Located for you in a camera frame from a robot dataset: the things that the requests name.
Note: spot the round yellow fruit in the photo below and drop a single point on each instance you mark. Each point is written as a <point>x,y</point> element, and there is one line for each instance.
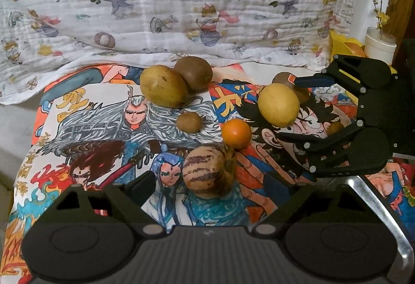
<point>278,105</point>

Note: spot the silver metal tray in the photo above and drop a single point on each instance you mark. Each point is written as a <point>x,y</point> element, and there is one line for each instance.
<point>379,216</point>

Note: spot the medium brown kiwi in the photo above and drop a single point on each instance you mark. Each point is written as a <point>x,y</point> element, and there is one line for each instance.
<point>280,78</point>

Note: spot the yellow bag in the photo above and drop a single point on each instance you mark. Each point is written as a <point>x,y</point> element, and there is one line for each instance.
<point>338,44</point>

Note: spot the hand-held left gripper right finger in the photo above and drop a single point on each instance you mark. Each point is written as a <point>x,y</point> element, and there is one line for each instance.
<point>291,203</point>

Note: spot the small brown fruit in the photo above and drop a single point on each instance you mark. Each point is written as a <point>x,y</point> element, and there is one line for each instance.
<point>335,128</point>

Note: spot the large brown kiwi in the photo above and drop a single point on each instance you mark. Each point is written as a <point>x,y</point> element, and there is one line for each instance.
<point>194,72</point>

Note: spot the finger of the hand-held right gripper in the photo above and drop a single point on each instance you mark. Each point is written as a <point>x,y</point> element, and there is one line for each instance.
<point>303,148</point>
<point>313,80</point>

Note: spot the orange tangerine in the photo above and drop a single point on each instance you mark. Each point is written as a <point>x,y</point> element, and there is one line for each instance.
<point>236,134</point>

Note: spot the colourful anime printed cloth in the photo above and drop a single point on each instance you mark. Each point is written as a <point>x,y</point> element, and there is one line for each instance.
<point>97,128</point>

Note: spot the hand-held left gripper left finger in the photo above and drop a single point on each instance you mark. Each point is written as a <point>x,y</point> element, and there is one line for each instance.
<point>142,186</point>

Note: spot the small brown kiwi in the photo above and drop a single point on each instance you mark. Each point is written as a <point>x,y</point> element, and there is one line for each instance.
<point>189,122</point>

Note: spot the striped pepino melon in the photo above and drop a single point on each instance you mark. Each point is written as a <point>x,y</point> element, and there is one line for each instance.
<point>207,172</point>

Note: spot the orange fruit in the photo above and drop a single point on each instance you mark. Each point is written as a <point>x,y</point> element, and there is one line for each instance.
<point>356,50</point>

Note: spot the yellow-green mango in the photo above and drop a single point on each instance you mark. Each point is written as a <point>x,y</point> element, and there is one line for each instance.
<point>163,87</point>

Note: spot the pale upholstered seat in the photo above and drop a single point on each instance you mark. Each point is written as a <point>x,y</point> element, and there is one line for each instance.
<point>13,141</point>

